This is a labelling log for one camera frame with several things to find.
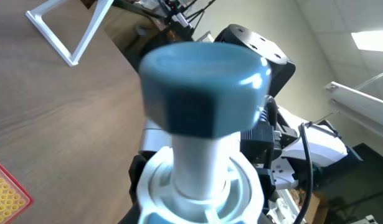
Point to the ceiling light panel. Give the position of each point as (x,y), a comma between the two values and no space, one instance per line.
(371,40)

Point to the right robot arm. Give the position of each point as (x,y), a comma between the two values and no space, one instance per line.
(259,46)

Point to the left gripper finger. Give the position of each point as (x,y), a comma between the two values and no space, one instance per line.
(266,189)
(130,216)
(136,177)

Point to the white pipette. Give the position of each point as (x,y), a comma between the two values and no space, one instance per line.
(203,93)

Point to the red and yellow tip box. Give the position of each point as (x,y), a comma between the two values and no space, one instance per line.
(4,196)

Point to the white and blue stand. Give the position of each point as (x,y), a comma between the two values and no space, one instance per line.
(72,60)

